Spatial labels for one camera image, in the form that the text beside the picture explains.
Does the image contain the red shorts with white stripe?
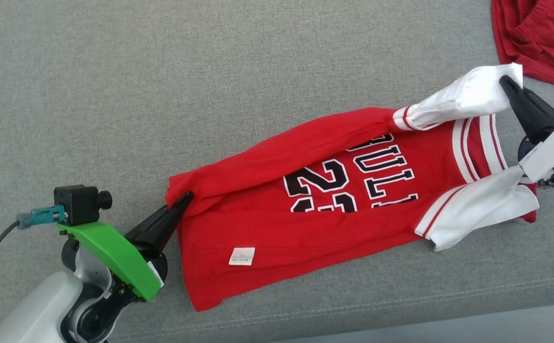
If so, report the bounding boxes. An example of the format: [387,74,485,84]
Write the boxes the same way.
[492,0,554,91]

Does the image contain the red and white basketball jersey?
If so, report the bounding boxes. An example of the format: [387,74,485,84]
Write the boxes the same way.
[165,63,541,313]

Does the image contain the teal left camera connector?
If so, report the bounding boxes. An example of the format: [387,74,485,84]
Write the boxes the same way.
[16,205,67,231]

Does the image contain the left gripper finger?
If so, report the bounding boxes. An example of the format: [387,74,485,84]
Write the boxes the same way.
[124,192,193,244]
[143,194,195,252]

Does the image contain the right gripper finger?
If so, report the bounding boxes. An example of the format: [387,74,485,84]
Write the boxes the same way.
[524,87,554,131]
[499,75,553,144]

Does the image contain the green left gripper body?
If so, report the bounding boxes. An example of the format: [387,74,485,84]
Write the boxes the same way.
[57,222,168,303]

